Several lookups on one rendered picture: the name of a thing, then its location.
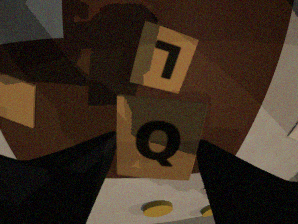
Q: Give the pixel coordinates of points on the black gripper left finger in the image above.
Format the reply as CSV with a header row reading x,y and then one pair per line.
x,y
60,188

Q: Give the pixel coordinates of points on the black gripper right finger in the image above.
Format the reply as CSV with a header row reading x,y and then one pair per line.
x,y
240,193

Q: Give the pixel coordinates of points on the yellow flat disc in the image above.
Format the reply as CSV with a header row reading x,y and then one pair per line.
x,y
157,208
207,211

